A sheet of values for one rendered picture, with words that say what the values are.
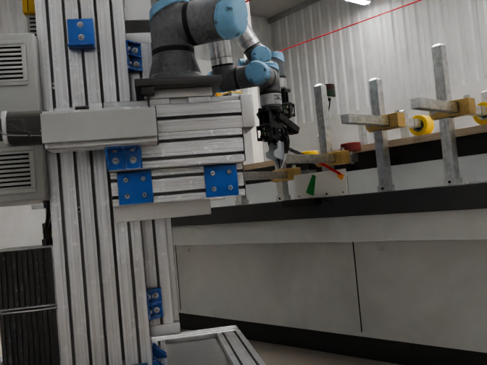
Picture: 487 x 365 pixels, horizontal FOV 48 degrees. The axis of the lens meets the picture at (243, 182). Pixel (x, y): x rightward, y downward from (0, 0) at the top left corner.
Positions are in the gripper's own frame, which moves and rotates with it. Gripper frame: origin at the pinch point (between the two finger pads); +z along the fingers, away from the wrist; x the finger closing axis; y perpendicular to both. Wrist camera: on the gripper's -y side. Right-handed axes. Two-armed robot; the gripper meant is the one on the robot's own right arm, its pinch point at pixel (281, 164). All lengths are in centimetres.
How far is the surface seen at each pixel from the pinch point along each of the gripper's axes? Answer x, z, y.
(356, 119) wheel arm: 26.5, -11.4, -8.9
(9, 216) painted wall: -764, -4, -189
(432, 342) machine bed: 22, 71, -51
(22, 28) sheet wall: -760, -316, -233
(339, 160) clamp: 3.7, -0.8, -28.9
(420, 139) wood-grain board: 26, -6, -50
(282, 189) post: -27.7, 7.6, -29.7
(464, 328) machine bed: 35, 65, -51
